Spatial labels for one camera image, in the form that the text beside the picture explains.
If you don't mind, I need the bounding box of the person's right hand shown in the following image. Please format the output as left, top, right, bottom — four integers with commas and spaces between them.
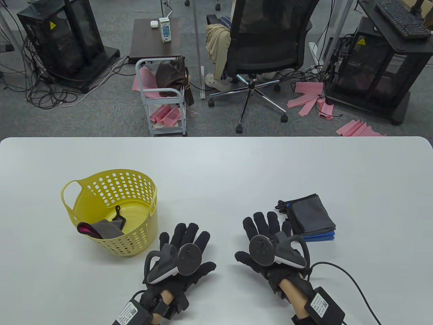
234, 212, 317, 295

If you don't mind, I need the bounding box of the person's left hand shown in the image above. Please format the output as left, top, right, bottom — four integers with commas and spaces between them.
140, 222, 217, 305

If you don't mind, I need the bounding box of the grey VR controller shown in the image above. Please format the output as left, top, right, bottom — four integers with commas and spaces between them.
145, 243, 203, 285
249, 234, 311, 269

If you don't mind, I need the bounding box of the pink hand towel black trim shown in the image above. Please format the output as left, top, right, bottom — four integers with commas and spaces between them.
77, 205, 127, 239

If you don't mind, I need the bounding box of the person's left forearm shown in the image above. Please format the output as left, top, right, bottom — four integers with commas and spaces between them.
152, 289, 175, 325

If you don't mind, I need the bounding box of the person's right forearm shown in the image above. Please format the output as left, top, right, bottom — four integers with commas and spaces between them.
279, 278, 315, 325

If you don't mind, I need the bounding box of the yellow perforated plastic basket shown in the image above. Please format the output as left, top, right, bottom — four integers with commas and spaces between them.
61, 169, 158, 257

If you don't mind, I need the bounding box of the black wrist smart band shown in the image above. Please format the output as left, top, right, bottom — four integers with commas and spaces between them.
151, 295, 169, 319

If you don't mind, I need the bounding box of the black wrist sensor box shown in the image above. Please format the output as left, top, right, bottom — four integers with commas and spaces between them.
292, 287, 345, 325
113, 300, 154, 325

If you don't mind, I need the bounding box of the white metal trolley cart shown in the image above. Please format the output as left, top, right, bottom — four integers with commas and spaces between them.
135, 57, 188, 137

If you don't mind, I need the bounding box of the pink paper sheet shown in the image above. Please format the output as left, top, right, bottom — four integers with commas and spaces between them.
294, 81, 325, 99
317, 97, 335, 121
132, 66, 169, 100
336, 119, 387, 137
287, 94, 322, 118
150, 104, 182, 124

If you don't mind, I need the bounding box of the brown leather bag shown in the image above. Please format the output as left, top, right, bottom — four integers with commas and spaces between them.
155, 56, 195, 106

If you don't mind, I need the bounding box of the black mesh office chair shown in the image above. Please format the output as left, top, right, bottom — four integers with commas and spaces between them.
207, 0, 322, 134

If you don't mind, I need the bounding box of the dark brown low table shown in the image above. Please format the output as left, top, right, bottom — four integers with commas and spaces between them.
129, 18, 182, 62

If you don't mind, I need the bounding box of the white drink carton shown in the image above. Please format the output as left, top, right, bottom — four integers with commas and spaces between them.
159, 17, 172, 43

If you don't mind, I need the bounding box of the white desk leg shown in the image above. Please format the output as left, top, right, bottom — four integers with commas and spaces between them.
309, 0, 355, 73

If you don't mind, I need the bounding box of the black mesh equipment cabinet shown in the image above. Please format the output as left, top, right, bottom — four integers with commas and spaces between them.
323, 0, 433, 126
16, 0, 121, 94

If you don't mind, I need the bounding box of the black computer keyboard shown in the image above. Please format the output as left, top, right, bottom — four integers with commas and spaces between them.
375, 0, 433, 41

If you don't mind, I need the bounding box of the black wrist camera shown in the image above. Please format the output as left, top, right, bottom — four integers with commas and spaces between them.
271, 276, 290, 302
169, 293, 190, 317

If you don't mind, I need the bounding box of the grey metal post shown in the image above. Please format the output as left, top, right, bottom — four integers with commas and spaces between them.
192, 0, 206, 100

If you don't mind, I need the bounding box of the black floor cable tangle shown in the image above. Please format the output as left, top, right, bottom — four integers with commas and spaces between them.
0, 32, 131, 110
289, 32, 342, 93

